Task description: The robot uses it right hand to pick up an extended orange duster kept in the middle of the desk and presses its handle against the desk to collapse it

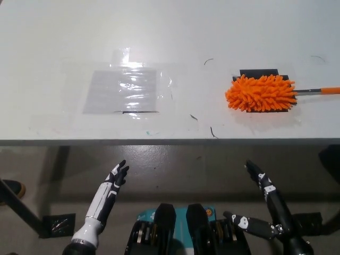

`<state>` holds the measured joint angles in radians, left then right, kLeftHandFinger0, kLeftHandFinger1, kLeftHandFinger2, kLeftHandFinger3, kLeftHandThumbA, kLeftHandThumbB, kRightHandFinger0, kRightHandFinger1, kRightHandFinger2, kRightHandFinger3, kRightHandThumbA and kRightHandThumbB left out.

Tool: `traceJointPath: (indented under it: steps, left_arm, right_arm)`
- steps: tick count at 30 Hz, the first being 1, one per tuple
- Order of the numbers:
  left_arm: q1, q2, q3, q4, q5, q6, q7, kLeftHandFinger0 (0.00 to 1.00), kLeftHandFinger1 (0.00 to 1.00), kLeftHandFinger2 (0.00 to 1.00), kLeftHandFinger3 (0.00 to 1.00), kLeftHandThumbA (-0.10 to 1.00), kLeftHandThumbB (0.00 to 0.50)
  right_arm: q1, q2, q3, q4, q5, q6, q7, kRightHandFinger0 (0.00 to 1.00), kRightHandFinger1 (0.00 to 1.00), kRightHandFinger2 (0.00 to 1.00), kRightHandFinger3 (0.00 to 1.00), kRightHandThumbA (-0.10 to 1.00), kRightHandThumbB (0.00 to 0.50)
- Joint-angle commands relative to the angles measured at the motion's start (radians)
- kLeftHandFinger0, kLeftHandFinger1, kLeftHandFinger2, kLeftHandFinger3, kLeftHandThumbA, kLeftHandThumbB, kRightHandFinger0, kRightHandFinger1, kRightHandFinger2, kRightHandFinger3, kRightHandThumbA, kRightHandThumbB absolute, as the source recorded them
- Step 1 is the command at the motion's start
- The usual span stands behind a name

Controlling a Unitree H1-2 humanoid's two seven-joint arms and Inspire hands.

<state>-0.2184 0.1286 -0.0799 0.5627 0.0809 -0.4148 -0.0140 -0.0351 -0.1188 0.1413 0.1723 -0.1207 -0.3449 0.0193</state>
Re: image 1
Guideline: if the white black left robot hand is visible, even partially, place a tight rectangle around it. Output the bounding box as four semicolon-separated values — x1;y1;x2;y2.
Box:
71;159;130;249

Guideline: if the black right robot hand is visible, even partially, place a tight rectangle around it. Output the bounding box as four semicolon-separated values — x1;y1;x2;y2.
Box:
222;158;304;244

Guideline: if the orange microfibre duster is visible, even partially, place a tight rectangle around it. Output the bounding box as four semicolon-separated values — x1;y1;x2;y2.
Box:
225;74;340;113

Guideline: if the black tape patch on desk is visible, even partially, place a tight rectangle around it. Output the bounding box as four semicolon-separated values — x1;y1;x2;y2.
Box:
232;69;290;115

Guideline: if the black floor tape patch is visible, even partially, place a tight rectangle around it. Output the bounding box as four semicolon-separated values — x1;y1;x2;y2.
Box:
38;212;77;239
291;212;324;237

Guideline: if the black shoe with tan sole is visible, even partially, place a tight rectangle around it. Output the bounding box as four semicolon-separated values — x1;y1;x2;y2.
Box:
0;179;27;206

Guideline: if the grey rectangular sheet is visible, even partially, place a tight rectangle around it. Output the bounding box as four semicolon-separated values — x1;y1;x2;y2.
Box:
82;69;163;115

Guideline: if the clear plastic film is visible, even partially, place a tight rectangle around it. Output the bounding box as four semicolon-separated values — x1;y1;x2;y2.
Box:
59;47;186;123

